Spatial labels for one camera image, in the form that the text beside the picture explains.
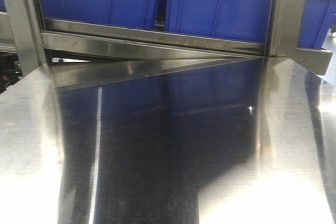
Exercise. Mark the blue bin right on table rack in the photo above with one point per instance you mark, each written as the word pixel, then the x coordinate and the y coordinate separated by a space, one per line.
pixel 316 21

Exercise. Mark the stainless steel table rack frame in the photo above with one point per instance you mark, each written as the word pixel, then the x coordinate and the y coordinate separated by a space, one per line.
pixel 32 38

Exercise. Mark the blue bin middle on table rack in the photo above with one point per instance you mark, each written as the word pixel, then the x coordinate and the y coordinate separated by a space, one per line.
pixel 245 20

